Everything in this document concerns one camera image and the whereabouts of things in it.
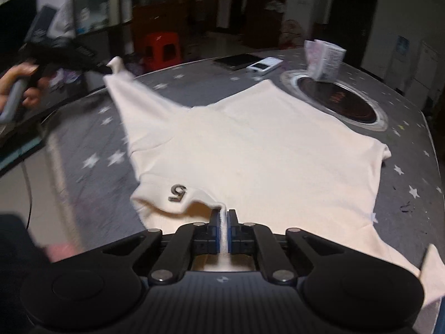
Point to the person's dark pants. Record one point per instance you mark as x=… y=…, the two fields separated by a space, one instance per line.
x=14 y=268

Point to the built-in induction cooker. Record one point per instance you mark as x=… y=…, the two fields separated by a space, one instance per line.
x=340 y=101

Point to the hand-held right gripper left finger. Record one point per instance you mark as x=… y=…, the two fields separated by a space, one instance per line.
x=217 y=231

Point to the dark door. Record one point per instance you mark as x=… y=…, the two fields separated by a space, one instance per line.
x=351 y=24

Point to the red plastic stool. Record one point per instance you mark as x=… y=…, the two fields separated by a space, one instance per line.
x=161 y=47

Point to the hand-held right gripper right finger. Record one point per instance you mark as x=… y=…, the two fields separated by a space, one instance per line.
x=231 y=231

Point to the white remote control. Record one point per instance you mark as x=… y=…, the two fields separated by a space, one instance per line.
x=264 y=64

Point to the white cloth towel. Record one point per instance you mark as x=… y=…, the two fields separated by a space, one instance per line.
x=260 y=146

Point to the tissue pack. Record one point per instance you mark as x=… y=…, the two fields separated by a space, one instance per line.
x=323 y=59

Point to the grey star tablecloth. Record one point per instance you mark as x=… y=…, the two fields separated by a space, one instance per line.
x=403 y=142

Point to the dark smartphone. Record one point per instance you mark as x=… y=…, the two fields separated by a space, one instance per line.
x=238 y=61

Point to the person's left hand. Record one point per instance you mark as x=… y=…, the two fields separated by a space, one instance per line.
x=21 y=73

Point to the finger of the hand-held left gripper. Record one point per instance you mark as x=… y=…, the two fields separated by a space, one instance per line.
x=103 y=68

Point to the glass display cabinet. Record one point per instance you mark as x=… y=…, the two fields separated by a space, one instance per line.
x=97 y=3

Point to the dark wooden cabinet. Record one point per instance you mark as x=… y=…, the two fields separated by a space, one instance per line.
x=163 y=3

